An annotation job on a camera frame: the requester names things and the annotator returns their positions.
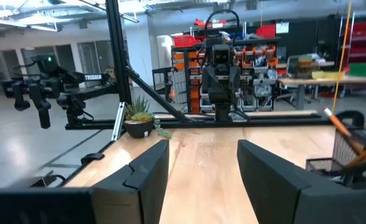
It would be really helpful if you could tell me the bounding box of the potted succulent plant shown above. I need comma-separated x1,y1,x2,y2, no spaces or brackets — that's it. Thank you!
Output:
123,95,173,140

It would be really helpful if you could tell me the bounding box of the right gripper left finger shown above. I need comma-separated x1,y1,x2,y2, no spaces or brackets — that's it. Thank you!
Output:
0,138,170,224

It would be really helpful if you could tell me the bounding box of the black frame corner brace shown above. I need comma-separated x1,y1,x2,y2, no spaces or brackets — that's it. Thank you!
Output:
334,110,366,129

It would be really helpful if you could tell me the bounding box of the yellow hanging cable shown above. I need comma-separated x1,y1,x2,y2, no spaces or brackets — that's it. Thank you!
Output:
331,0,354,114

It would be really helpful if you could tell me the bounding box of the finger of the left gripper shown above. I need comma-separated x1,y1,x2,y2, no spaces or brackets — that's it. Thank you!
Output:
202,70,218,96
227,70,242,96

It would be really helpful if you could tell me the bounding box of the black table edge clamp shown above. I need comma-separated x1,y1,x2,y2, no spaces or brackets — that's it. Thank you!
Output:
80,152,105,166

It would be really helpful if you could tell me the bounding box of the yellow pencil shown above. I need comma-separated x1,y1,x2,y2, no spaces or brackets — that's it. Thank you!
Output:
323,106,366,180

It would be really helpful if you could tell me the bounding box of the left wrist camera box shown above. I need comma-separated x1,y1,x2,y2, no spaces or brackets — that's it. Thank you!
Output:
212,44,235,65

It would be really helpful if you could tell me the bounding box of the black metal cart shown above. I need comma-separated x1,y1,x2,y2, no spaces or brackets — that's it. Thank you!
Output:
152,66,176,103

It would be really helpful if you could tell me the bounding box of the silver aluminium bar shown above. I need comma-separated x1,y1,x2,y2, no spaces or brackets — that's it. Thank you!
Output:
112,101,127,142

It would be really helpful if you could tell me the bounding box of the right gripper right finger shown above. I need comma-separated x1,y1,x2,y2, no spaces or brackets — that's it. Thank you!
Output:
236,139,366,224

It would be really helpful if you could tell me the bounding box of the black aluminium table frame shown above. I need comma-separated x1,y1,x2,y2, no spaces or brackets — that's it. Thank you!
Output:
30,0,366,189

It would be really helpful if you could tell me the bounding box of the wooden workbench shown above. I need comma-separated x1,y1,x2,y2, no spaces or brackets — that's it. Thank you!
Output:
277,54,366,110

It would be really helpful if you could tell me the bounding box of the black mesh desk organizer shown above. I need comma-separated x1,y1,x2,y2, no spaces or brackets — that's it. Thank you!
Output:
305,126,366,189

